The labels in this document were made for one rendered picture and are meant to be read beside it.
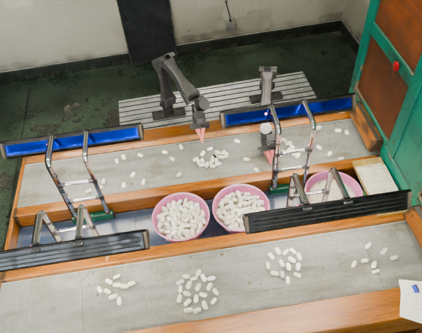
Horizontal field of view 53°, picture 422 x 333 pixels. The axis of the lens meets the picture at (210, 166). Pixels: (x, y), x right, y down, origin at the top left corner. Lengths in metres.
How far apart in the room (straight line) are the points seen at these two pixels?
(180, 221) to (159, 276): 0.28
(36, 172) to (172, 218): 0.79
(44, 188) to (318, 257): 1.37
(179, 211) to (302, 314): 0.73
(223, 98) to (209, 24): 1.58
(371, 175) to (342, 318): 0.73
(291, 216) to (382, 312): 0.52
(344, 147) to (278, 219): 0.86
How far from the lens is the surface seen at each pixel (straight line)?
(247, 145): 2.26
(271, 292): 1.80
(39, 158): 2.43
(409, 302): 1.87
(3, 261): 1.68
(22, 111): 4.06
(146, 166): 2.22
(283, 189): 2.13
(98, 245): 1.57
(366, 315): 1.80
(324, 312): 1.77
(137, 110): 2.67
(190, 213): 2.02
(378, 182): 2.15
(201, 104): 2.11
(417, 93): 1.92
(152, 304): 1.81
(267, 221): 1.55
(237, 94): 2.68
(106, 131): 1.92
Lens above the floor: 2.38
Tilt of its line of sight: 49 degrees down
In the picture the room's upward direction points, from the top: 5 degrees counter-clockwise
